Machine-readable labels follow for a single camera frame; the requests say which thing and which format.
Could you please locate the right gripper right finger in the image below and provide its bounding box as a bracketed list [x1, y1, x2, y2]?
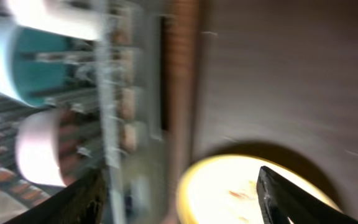
[256, 166, 358, 224]

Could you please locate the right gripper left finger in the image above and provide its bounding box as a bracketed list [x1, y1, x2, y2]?
[4, 169, 107, 224]

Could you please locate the pink bowl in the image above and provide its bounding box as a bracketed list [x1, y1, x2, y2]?
[15, 110, 67, 187]

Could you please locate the light blue bowl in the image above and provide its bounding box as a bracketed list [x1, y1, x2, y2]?
[0, 19, 70, 108]

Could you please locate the white plastic cup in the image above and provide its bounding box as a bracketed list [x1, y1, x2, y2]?
[4, 0, 103, 40]

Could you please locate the yellow plate with crumbs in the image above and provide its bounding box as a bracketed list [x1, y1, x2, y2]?
[176, 154, 341, 224]

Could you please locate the grey plastic dish rack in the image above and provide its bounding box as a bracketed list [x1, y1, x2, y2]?
[0, 1, 168, 224]

